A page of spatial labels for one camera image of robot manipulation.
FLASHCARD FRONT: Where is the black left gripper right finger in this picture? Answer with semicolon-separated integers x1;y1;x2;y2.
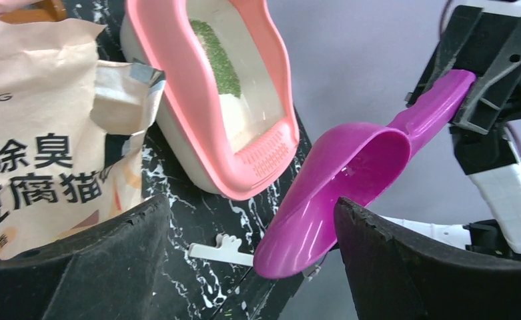
334;197;521;319

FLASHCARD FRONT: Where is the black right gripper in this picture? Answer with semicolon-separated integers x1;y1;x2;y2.
405;1;521;135

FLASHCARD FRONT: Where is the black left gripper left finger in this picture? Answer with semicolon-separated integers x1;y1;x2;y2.
0;195;171;319

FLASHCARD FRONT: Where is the grey bag sealing clip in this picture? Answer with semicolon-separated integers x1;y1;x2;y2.
187;234;253;267

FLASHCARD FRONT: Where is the purple litter scoop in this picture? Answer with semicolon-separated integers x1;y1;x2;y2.
253;70;476;279

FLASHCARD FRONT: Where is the cat litter bag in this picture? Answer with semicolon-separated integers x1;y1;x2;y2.
0;1;165;259

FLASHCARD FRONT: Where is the pink cat litter box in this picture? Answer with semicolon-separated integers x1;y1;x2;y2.
120;1;300;201

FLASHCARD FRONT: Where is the orange wooden shelf rack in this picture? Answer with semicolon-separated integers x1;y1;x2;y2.
0;0;67;24

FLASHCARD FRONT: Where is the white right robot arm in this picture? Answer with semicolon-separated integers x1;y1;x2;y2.
406;1;521;261

